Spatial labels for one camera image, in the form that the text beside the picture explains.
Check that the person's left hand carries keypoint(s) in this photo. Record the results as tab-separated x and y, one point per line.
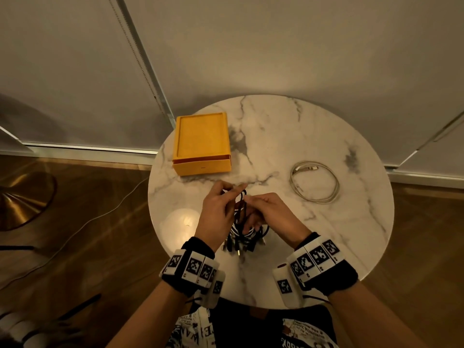
214	217

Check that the person's right hand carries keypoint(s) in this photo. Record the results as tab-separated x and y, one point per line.
282	221

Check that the yellow box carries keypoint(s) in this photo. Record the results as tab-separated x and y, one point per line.
201	134

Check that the person's left forearm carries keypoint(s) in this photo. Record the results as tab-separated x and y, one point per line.
145	318

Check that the person's right forearm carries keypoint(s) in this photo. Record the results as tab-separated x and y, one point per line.
369	318

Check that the black right wristband with markers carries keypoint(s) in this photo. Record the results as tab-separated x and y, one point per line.
340	279

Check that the white marble table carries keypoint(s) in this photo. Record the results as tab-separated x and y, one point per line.
290	126

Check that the black floor object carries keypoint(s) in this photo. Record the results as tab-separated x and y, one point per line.
81	306

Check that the metal blind track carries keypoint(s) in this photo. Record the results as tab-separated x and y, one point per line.
145	63
435	135

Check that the gold lamp base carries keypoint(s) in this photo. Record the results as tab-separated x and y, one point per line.
21	202

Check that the white floor object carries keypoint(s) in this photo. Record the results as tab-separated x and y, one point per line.
18	322

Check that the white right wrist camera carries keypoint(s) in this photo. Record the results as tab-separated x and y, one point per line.
284	286

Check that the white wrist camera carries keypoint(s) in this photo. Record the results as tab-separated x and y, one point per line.
216	288
284	286

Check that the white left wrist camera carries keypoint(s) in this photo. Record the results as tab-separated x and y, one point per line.
216	288

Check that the metal bottom rail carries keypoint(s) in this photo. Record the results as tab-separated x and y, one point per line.
90	152
424	177

